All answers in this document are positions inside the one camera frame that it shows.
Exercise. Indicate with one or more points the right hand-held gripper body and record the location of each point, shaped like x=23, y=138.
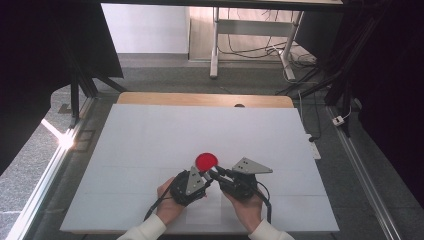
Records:
x=241, y=183

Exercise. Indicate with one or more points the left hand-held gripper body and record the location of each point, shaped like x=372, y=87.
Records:
x=190, y=186

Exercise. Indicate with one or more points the round red ink pad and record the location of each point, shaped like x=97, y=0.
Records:
x=206, y=161

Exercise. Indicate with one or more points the person's right hand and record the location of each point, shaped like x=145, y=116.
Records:
x=246, y=211

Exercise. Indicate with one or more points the person's left hand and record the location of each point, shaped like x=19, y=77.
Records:
x=170, y=208

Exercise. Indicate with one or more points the white paper sheet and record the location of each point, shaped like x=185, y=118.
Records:
x=206, y=215

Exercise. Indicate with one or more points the white table cover board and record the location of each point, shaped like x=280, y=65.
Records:
x=160, y=133

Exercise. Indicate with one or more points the dark round table grommet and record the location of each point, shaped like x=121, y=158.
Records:
x=239, y=105

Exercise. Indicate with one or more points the small white plug adapter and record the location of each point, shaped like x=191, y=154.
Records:
x=338, y=120

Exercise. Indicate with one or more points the black metal stand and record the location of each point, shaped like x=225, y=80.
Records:
x=75, y=96
x=340, y=80

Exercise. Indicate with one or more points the black curtain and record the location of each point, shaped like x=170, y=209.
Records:
x=393, y=83
x=33, y=66

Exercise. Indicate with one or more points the aluminium rail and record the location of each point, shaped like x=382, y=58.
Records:
x=43, y=180
x=363, y=173

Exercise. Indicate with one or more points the white metal desk frame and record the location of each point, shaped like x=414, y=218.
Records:
x=253, y=27

